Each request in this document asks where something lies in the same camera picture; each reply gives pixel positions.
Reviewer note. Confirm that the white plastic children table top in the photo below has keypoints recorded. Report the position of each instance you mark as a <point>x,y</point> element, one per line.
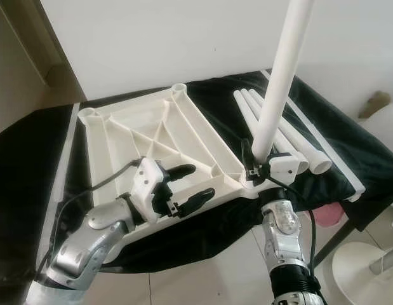
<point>139,127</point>

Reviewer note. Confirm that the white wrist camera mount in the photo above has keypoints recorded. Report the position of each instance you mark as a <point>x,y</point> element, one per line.
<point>152,181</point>
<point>285,164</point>

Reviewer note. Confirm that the pink plastic object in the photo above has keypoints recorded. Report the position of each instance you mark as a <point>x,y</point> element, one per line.
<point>326,215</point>

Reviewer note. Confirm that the brown wooden door frame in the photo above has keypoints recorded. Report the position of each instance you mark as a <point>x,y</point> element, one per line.
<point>25,32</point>

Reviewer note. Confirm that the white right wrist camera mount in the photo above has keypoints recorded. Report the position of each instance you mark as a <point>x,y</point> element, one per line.
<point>285,164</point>

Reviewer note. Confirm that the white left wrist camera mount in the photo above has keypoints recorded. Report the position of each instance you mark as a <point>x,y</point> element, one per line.
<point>152,181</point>

